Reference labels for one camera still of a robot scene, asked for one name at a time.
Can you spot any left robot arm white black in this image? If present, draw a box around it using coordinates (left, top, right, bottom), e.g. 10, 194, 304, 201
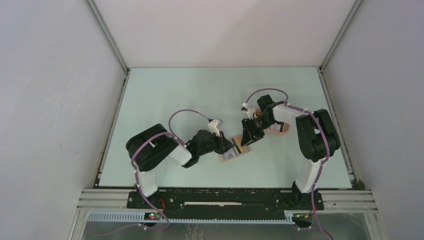
125, 123, 234, 208

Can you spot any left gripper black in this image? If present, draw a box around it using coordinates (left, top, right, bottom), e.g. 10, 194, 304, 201
197, 129, 234, 156

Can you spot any aluminium frame rail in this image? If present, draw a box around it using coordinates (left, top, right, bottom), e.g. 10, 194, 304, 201
83, 0, 131, 75

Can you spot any pink oval card tray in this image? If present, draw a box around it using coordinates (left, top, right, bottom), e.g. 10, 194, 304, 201
264, 122, 290, 136

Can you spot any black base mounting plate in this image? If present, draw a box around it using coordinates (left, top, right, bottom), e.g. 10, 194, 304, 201
126, 187, 325, 220

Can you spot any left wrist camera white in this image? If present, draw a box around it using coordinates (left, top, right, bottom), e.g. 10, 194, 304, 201
207, 118, 223, 137

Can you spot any black card in tray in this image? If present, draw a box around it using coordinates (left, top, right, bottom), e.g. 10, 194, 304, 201
268, 122, 286, 133

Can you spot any white cable duct strip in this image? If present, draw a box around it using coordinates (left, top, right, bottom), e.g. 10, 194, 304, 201
86, 211, 294, 225

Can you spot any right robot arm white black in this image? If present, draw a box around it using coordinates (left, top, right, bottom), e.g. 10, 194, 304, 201
241, 94, 341, 209

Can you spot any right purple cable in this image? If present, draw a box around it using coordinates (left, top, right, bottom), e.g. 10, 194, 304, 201
243, 87, 334, 239

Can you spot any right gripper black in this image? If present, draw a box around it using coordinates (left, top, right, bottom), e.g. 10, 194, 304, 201
241, 115, 278, 146

